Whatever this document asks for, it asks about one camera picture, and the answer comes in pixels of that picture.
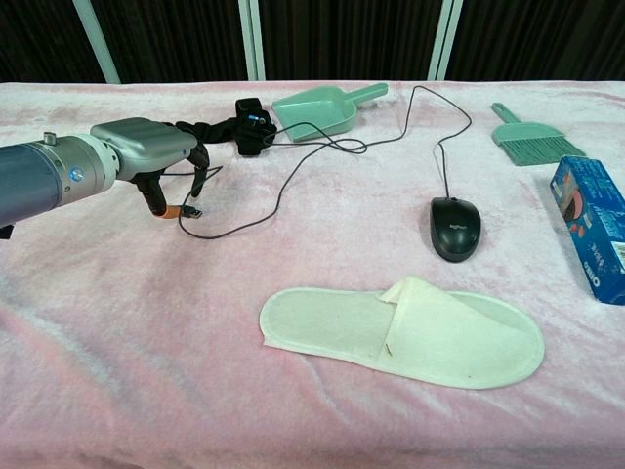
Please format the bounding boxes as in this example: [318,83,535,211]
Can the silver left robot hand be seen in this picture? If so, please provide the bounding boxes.
[90,117,210,222]

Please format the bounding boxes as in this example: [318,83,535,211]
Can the black mouse cable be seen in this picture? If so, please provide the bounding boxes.
[178,85,474,240]

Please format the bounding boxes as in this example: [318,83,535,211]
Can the black computer mouse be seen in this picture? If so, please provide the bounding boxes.
[429,195,482,264]

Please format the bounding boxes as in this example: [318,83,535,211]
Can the green hand brush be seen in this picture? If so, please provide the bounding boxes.
[490,102,588,168]

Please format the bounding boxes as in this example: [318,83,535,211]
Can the green plastic dustpan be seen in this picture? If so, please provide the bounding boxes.
[271,82,390,144]

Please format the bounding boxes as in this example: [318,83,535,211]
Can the pink plush table cloth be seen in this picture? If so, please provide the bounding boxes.
[0,77,625,469]

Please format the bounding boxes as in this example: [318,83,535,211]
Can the white disposable slipper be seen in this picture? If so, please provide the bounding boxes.
[259,276,546,391]

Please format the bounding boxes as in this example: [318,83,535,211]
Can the blue Oreo cookie box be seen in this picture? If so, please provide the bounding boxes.
[549,154,625,306]

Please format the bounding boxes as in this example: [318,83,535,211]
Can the black strap with buckle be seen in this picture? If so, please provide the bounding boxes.
[175,98,278,158]

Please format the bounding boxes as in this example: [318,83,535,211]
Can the white frame post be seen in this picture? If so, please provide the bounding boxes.
[71,0,122,85]
[426,0,464,81]
[236,0,268,82]

